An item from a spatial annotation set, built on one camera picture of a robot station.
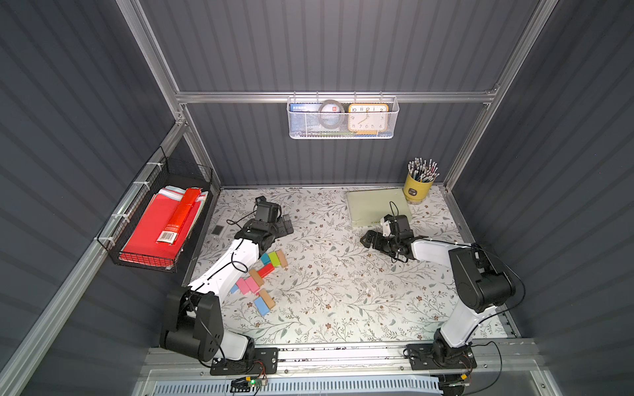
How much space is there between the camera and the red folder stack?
2.16 ft

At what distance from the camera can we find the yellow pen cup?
1.02 meters

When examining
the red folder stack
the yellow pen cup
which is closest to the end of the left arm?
the red folder stack
